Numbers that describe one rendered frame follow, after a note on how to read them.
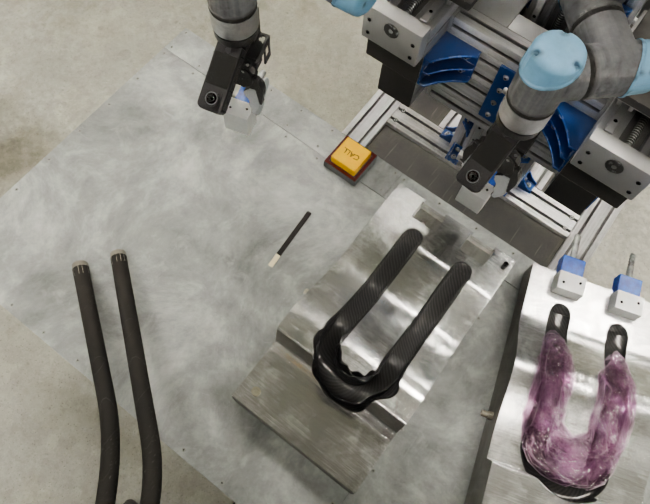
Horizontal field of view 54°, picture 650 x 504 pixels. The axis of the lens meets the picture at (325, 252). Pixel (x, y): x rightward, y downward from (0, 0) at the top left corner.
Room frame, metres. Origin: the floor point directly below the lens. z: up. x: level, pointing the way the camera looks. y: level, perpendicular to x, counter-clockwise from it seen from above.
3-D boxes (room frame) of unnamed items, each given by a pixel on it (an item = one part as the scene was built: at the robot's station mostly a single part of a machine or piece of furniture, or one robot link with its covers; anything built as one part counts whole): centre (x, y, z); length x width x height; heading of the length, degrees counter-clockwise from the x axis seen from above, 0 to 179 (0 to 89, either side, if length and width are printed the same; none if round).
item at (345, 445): (0.30, -0.11, 0.87); 0.50 x 0.26 x 0.14; 149
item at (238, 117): (0.71, 0.18, 0.93); 0.13 x 0.05 x 0.05; 165
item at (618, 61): (0.62, -0.37, 1.25); 0.11 x 0.11 x 0.08; 14
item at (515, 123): (0.58, -0.27, 1.17); 0.08 x 0.08 x 0.05
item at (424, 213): (0.52, -0.19, 0.87); 0.05 x 0.05 x 0.04; 59
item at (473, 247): (0.47, -0.28, 0.87); 0.05 x 0.05 x 0.04; 59
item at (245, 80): (0.70, 0.18, 1.09); 0.09 x 0.08 x 0.12; 165
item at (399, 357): (0.31, -0.13, 0.92); 0.35 x 0.16 x 0.09; 149
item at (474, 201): (0.60, -0.29, 0.93); 0.13 x 0.05 x 0.05; 149
